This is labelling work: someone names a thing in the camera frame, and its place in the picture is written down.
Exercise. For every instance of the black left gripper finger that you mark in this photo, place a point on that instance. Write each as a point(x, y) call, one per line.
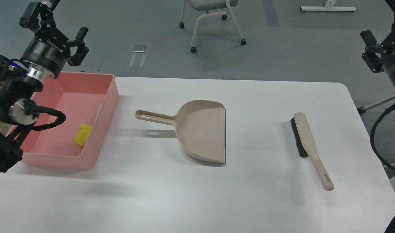
point(38, 17)
point(81, 51)

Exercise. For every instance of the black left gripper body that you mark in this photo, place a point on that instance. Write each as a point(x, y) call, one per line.
point(45, 56)

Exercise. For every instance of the bread slice piece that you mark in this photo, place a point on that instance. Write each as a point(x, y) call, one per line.
point(97, 112)

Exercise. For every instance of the yellow sponge piece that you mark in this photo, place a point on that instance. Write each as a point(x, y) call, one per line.
point(82, 136)

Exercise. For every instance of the beige hand brush black bristles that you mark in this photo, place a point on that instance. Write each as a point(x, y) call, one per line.
point(306, 147)

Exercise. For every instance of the beige plastic dustpan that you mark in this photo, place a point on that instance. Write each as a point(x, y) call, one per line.
point(200, 127)

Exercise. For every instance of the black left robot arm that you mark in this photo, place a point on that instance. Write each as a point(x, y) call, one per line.
point(18, 83)

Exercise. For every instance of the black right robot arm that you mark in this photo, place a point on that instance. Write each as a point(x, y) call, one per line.
point(382, 133)

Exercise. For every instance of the pink plastic bin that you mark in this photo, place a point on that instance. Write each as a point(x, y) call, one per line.
point(77, 95)

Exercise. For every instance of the white stand leg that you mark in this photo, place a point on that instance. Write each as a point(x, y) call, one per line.
point(362, 110)

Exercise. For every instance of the grey floor plate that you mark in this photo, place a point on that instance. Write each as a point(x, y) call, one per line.
point(139, 48)

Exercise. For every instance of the white desk base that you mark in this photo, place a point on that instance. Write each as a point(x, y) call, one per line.
point(328, 6)

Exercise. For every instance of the beige checkered cloth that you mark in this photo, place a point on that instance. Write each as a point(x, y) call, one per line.
point(5, 128)

